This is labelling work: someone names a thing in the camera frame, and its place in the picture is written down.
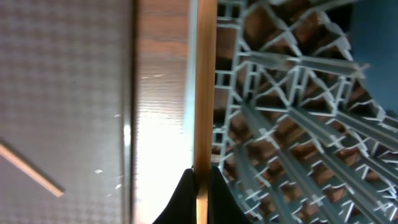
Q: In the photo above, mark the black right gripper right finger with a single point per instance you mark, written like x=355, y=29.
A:
x=222, y=207

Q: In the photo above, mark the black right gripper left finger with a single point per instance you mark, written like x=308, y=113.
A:
x=181, y=208

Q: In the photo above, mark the wooden chopstick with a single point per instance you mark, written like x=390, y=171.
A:
x=25, y=167
x=204, y=102

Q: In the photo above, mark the dark blue plate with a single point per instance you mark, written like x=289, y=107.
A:
x=374, y=31

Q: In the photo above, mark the grey dishwasher rack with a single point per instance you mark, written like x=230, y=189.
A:
x=296, y=134

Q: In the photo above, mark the brown serving tray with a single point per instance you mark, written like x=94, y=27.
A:
x=63, y=69

